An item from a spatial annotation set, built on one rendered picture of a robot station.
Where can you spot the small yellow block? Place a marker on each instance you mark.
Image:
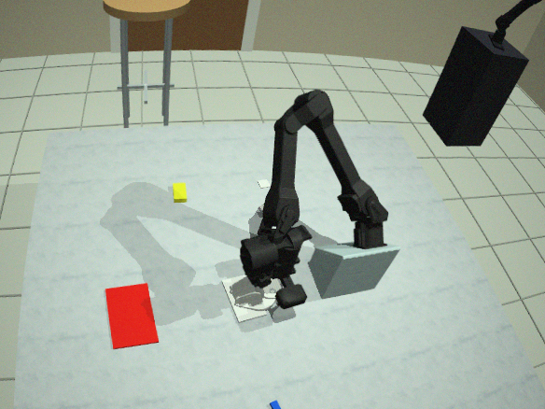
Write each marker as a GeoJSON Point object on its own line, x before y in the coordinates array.
{"type": "Point", "coordinates": [180, 193]}

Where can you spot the red flat rectangular plate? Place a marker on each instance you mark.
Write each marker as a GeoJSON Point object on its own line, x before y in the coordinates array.
{"type": "Point", "coordinates": [131, 316]}

